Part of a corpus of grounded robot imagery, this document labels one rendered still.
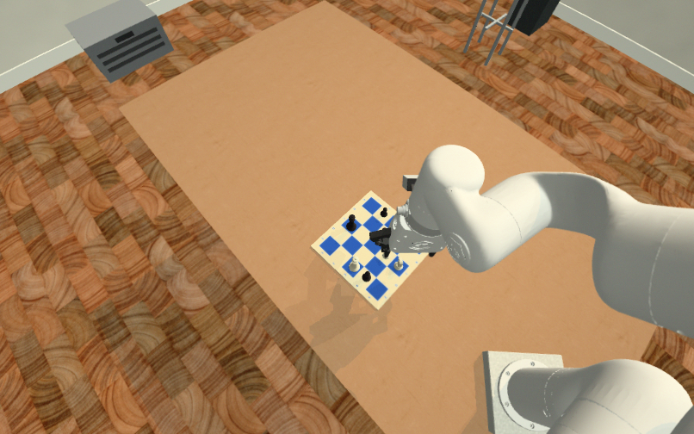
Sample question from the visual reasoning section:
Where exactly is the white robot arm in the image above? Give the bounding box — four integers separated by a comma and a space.
396, 145, 694, 434

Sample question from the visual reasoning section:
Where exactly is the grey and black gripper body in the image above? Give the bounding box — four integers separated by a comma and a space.
388, 214, 446, 253

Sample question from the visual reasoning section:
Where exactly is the blue and cream chessboard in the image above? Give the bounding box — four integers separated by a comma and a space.
311, 190, 428, 310

